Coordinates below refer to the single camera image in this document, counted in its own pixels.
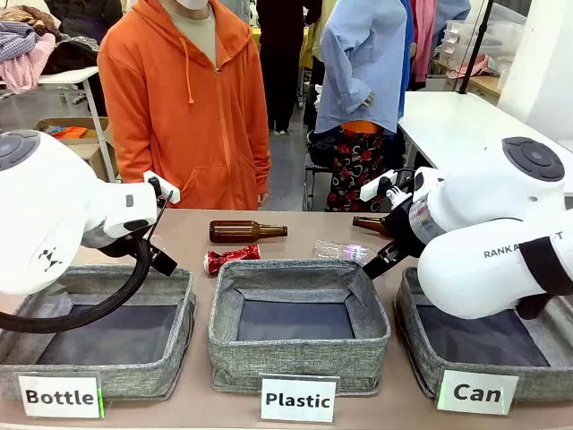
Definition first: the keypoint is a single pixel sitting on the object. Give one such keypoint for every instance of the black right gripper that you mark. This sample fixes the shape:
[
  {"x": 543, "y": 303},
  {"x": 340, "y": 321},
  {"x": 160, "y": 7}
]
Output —
[{"x": 405, "y": 228}]

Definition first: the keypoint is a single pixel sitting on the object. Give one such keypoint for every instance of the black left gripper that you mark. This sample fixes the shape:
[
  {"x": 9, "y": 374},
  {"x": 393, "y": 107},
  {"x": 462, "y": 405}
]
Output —
[{"x": 112, "y": 245}]

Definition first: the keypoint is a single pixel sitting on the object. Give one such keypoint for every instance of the clear plastic bottle pink label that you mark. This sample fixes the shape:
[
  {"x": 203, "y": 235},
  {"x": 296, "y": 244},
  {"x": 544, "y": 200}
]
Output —
[{"x": 342, "y": 251}]

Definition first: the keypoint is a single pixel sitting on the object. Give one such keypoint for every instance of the brown glass bottle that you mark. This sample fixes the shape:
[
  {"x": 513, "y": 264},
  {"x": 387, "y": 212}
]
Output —
[
  {"x": 371, "y": 224},
  {"x": 237, "y": 230}
]

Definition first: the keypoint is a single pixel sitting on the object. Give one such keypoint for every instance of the crushed red can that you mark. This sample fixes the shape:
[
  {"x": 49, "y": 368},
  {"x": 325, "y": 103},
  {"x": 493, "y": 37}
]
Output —
[{"x": 230, "y": 259}]

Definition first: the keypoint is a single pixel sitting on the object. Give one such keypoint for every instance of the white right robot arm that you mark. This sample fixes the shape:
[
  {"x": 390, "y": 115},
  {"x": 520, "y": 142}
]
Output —
[{"x": 483, "y": 201}]

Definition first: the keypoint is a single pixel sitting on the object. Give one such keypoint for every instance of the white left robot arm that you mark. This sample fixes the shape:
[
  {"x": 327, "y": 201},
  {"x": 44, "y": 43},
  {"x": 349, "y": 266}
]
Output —
[{"x": 53, "y": 201}]

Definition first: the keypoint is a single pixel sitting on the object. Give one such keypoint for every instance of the grey fabric basket bottle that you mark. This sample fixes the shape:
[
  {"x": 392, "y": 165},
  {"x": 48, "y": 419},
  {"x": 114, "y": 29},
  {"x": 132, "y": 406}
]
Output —
[{"x": 174, "y": 340}]

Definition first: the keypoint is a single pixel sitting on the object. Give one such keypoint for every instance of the grey fabric basket can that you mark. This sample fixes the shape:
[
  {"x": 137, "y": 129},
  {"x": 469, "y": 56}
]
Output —
[{"x": 416, "y": 340}]

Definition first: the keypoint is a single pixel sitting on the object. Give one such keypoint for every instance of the grey fabric basket plastic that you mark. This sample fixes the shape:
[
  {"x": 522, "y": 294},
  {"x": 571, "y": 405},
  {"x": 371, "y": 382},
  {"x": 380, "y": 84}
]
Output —
[{"x": 295, "y": 358}]

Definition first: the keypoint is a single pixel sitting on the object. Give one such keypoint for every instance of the white sign Can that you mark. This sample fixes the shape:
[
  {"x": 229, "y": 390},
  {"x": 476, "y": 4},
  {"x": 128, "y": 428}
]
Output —
[{"x": 476, "y": 393}]

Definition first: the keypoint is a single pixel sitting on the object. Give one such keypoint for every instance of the person's left hand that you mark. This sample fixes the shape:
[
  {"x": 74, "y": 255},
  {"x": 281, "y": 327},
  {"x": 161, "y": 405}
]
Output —
[{"x": 263, "y": 198}]

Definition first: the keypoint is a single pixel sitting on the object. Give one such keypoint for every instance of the black red floral skirt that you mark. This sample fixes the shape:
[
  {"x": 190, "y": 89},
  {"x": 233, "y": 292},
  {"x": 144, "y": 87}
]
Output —
[{"x": 356, "y": 170}]

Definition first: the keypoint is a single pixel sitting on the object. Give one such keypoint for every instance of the cardboard box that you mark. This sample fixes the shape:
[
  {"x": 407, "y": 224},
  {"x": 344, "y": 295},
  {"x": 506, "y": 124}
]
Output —
[{"x": 91, "y": 152}]

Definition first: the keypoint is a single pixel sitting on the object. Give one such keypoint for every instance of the person in orange hoodie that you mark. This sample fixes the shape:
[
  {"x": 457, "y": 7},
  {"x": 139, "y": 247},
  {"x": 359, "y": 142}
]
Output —
[{"x": 179, "y": 112}]

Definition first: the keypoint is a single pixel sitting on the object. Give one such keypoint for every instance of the white sign Plastic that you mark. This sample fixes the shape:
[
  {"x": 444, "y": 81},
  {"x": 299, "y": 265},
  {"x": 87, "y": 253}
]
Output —
[{"x": 297, "y": 399}]

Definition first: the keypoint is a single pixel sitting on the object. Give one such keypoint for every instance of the white side table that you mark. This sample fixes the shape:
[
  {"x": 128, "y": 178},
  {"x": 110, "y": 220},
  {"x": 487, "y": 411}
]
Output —
[{"x": 456, "y": 121}]

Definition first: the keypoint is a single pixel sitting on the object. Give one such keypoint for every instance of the white sign Bottle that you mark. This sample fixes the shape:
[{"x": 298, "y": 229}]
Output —
[{"x": 60, "y": 396}]

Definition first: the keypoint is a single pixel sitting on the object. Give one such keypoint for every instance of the mannequin in blue shirt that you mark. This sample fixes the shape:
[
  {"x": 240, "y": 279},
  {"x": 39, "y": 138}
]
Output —
[{"x": 358, "y": 58}]

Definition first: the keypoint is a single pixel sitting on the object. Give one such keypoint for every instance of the white background table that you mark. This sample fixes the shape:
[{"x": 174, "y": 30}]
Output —
[{"x": 67, "y": 77}]

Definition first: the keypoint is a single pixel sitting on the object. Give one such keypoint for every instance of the person in black clothes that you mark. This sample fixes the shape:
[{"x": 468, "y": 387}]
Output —
[{"x": 279, "y": 67}]

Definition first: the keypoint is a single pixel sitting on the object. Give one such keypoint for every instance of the black garment pile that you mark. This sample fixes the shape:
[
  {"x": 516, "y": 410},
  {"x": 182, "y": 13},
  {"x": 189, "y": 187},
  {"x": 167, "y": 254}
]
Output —
[{"x": 74, "y": 56}]

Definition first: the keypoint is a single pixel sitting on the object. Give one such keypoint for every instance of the pink hanging garment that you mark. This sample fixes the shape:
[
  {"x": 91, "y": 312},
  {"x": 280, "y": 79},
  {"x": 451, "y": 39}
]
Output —
[{"x": 423, "y": 40}]

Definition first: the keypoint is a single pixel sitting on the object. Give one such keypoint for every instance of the pink checked cloth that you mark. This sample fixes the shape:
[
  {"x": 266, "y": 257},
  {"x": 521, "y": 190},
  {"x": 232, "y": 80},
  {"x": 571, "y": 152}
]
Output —
[{"x": 27, "y": 67}]

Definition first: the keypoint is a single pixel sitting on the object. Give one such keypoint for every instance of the black pole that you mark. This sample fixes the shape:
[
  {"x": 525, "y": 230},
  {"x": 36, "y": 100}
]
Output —
[{"x": 476, "y": 45}]

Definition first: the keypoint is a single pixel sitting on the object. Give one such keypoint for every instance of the clear plastic storage bins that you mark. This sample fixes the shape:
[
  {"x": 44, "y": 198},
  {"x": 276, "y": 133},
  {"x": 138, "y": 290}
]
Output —
[{"x": 492, "y": 36}]

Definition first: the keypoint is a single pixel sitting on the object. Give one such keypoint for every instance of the blue plaid cloth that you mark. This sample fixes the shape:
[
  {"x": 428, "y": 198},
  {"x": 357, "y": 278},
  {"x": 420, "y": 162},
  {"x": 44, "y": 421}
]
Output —
[{"x": 15, "y": 42}]

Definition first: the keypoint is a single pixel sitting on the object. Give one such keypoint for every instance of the brown patterned cloth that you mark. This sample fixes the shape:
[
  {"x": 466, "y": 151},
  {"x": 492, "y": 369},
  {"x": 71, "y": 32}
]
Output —
[{"x": 27, "y": 15}]

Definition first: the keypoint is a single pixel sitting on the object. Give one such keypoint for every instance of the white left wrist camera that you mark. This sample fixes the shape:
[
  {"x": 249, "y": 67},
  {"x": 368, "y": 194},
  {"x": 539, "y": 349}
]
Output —
[{"x": 173, "y": 195}]

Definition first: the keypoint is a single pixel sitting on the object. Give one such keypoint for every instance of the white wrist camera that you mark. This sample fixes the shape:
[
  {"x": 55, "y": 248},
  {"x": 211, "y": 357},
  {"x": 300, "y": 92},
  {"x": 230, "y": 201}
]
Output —
[
  {"x": 370, "y": 190},
  {"x": 173, "y": 195}
]

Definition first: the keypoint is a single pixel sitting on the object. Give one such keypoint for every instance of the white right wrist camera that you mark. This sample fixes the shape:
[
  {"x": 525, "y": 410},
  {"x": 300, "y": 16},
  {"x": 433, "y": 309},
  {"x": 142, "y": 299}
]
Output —
[{"x": 370, "y": 190}]

